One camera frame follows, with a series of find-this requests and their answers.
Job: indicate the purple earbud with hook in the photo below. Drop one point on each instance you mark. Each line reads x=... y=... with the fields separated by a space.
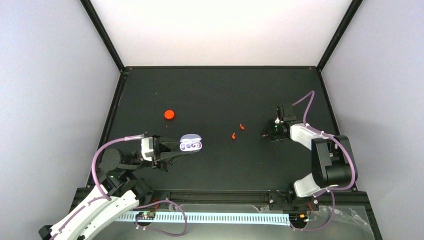
x=196 y=145

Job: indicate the clear plastic sheet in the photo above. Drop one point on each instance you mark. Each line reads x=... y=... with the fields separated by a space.
x=326 y=215

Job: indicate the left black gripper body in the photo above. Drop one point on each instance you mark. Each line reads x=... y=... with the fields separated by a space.
x=158 y=148

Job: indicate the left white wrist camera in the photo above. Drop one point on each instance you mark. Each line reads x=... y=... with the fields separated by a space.
x=147 y=149

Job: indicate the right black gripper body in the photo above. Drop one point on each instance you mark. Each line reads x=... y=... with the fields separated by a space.
x=272 y=132

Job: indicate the right circuit board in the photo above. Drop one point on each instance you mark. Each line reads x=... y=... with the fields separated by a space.
x=296 y=218

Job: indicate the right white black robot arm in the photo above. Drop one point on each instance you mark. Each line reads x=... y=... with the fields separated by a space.
x=332 y=163

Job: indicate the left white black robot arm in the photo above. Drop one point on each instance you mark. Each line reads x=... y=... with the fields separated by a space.
x=117 y=190

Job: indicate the lavender earbud charging case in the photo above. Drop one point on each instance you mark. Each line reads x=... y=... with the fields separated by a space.
x=186 y=141

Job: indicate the circuit board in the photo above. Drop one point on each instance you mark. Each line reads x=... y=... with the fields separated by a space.
x=296 y=218
x=145 y=216

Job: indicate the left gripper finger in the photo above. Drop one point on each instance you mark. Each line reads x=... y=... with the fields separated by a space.
x=170 y=143
x=171 y=157

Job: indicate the left circuit board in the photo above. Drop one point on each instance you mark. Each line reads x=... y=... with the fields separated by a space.
x=145 y=216

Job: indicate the orange round case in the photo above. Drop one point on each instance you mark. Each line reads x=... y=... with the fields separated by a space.
x=169 y=114

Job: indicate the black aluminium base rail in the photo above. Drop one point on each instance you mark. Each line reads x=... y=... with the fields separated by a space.
x=233 y=197

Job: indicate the light blue slotted cable duct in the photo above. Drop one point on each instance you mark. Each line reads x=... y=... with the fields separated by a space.
x=278 y=219

